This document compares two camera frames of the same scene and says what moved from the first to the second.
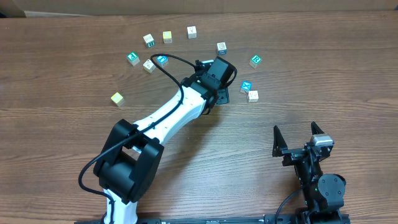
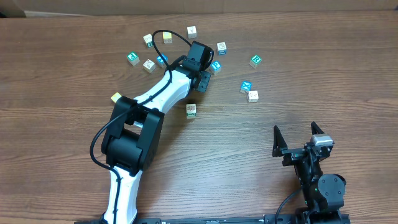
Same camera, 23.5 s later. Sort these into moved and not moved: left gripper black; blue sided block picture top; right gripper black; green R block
Moved: left gripper black
Not moved: blue sided block picture top; green R block; right gripper black
